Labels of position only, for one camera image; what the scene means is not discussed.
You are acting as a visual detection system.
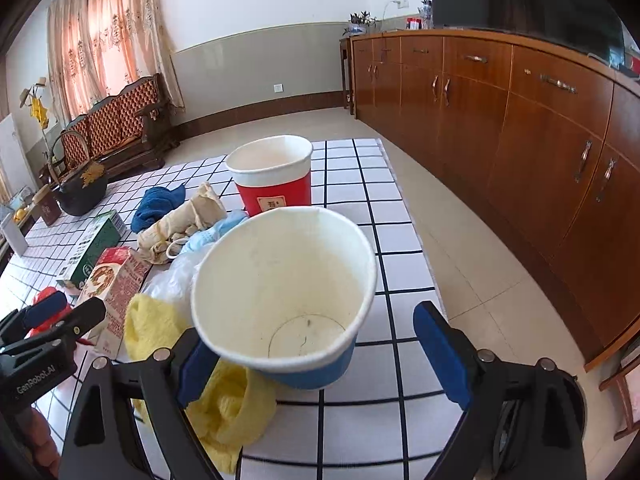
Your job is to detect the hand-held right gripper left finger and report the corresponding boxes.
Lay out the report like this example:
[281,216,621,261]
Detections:
[59,327,241,480]

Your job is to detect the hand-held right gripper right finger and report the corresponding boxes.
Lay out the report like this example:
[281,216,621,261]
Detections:
[412,301,588,480]

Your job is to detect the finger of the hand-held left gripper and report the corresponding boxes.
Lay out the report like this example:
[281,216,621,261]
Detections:
[0,290,70,345]
[27,297,108,357]

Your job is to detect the clear plastic bag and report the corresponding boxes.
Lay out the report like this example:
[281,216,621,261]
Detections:
[141,247,221,306]

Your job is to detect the blue paper cup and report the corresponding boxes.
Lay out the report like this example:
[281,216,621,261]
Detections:
[190,206,377,391]

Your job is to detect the blue face mask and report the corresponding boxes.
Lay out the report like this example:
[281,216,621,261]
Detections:
[167,210,251,261]

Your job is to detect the person's left hand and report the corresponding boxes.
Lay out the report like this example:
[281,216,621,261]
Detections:
[22,405,61,478]

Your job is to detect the red plastic wrapper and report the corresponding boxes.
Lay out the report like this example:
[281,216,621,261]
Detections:
[27,287,76,338]

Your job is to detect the red and white carton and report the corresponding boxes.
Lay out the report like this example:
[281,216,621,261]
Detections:
[75,246,152,356]

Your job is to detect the yellow cloth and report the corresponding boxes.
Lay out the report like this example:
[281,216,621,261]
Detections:
[123,292,278,476]

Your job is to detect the green carton box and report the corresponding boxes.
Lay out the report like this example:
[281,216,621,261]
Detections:
[55,209,128,291]

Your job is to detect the small brown box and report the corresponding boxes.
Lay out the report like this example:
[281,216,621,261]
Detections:
[32,185,63,226]

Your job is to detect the black basket with yellow flower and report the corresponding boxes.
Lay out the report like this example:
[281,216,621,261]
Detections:
[50,130,108,217]

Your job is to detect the beige cloth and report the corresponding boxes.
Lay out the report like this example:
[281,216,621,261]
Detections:
[137,181,228,264]

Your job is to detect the blue cloth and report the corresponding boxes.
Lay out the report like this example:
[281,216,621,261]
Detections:
[131,184,187,233]

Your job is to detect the wooden side chair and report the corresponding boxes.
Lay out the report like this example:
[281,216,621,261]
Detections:
[599,320,640,441]

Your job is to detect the wooden sofa with patterned cushions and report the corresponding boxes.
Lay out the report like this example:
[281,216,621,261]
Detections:
[40,72,181,186]

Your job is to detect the yellow artificial flowers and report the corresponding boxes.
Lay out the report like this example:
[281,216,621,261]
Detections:
[19,76,52,132]

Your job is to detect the red paper cup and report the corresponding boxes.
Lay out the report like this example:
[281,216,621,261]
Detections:
[224,135,314,218]

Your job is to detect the long wooden cabinet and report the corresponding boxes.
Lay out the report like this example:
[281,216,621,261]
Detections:
[350,30,640,371]

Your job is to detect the pink patterned curtain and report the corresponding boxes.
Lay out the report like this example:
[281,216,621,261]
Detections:
[47,0,186,126]

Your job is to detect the potted plant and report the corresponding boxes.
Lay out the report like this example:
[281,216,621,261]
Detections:
[342,10,378,37]

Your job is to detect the black television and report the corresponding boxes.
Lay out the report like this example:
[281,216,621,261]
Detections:
[429,0,626,66]

